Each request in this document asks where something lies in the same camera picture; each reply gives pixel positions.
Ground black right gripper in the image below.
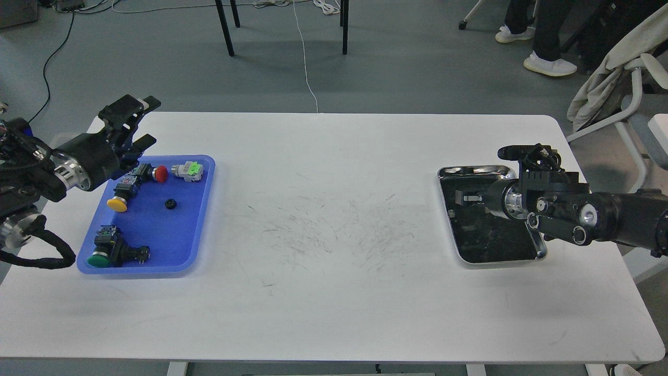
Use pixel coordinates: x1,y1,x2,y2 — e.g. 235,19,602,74
454,180,528,221

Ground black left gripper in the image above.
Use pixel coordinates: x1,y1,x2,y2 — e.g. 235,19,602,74
53,95,161,191

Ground small black gear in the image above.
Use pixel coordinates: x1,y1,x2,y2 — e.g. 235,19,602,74
164,198,177,210

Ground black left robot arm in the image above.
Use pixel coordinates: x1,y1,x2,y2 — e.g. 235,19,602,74
1,95,161,269

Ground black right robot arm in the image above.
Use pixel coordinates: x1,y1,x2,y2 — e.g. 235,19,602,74
438,144,666,264

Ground silver metal tray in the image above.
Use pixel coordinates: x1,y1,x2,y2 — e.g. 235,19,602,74
437,165,548,267

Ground blue plastic tray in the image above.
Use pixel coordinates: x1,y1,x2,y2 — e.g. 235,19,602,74
76,155,216,278

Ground person legs white shoes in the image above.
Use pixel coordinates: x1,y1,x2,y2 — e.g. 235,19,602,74
495,1,577,78

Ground white rolling chair base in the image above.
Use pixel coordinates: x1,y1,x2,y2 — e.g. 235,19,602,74
458,0,486,30

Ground black chair legs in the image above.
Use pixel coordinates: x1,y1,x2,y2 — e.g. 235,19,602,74
215,0,349,57

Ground white chair with beige cloth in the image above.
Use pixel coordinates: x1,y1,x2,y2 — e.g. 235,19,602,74
567,5,668,173

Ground red push button switch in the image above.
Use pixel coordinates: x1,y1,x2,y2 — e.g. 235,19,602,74
126,163,169,183

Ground yellow push button switch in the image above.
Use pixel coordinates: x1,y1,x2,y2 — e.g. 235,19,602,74
106,174,140,213

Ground grey green switch part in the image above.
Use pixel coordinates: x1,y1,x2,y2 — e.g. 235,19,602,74
170,160,205,182

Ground black cable on floor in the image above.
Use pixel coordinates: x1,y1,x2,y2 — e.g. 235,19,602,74
29,0,122,123

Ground green push button switch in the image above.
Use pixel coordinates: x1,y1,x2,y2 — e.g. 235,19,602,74
86,225,150,267

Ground white cable on floor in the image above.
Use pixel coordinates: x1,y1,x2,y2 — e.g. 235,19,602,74
254,0,343,114

